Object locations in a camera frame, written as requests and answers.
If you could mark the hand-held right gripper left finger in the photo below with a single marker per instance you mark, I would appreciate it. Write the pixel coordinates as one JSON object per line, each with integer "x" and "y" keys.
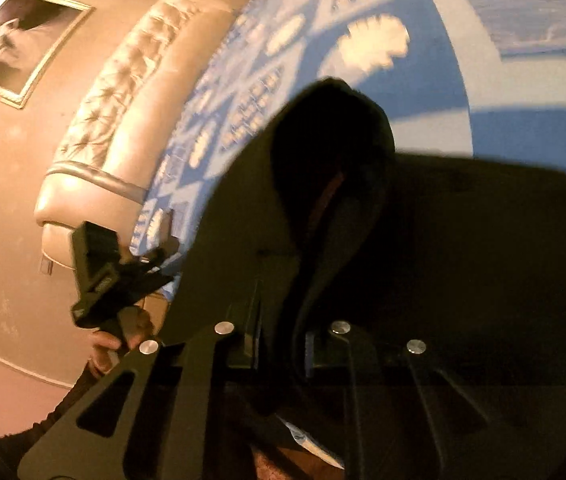
{"x": 203, "y": 370}

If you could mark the framed wall picture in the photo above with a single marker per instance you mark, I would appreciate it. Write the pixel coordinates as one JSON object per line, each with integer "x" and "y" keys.
{"x": 18, "y": 45}

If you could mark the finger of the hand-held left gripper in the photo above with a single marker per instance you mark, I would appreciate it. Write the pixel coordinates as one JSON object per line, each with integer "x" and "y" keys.
{"x": 150, "y": 280}

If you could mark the cream tufted headboard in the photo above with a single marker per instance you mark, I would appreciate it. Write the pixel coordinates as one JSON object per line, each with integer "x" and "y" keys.
{"x": 128, "y": 125}

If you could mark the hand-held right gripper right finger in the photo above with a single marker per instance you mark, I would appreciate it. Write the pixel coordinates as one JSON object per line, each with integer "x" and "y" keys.
{"x": 363, "y": 375}

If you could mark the black studded sweater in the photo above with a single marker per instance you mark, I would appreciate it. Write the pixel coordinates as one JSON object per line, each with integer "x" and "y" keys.
{"x": 438, "y": 240}

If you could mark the blue checked bedsheet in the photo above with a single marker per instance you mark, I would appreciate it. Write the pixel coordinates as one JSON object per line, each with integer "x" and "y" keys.
{"x": 413, "y": 85}

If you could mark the person's left hand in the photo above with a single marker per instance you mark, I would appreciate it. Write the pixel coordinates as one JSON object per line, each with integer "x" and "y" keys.
{"x": 113, "y": 347}

